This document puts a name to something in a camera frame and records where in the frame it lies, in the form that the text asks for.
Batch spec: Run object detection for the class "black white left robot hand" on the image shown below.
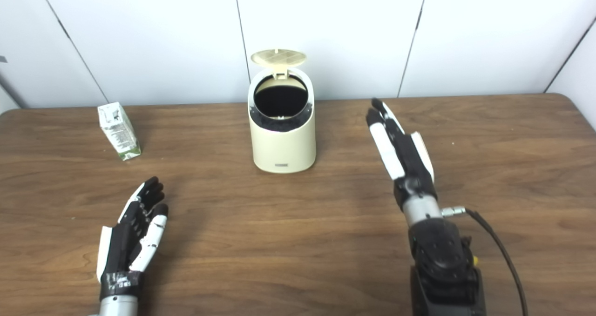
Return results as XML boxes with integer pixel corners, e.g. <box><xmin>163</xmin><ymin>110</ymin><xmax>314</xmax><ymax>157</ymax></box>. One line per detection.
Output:
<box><xmin>96</xmin><ymin>176</ymin><xmax>169</xmax><ymax>299</ymax></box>

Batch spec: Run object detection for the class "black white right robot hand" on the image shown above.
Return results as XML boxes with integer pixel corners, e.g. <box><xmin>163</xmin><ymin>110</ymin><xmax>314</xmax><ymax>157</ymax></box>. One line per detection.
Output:
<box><xmin>366</xmin><ymin>98</ymin><xmax>438</xmax><ymax>212</ymax></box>

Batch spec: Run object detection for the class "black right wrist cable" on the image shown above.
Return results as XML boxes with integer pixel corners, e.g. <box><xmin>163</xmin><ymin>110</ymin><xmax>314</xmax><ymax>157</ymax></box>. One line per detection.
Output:
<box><xmin>441</xmin><ymin>206</ymin><xmax>529</xmax><ymax>316</ymax></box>

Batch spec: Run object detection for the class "white green milk carton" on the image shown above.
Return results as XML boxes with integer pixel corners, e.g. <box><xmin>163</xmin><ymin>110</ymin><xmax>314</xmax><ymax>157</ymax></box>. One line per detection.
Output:
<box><xmin>97</xmin><ymin>102</ymin><xmax>142</xmax><ymax>161</ymax></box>

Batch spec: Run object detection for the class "round cream bin lid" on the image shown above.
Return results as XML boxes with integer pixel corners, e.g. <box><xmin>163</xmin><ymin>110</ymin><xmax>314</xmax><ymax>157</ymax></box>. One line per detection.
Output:
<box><xmin>251</xmin><ymin>49</ymin><xmax>308</xmax><ymax>80</ymax></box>

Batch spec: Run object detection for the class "cream-colored plastic bin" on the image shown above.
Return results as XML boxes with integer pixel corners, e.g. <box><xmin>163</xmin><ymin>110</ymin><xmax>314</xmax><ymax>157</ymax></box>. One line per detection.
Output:
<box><xmin>248</xmin><ymin>67</ymin><xmax>317</xmax><ymax>174</ymax></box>

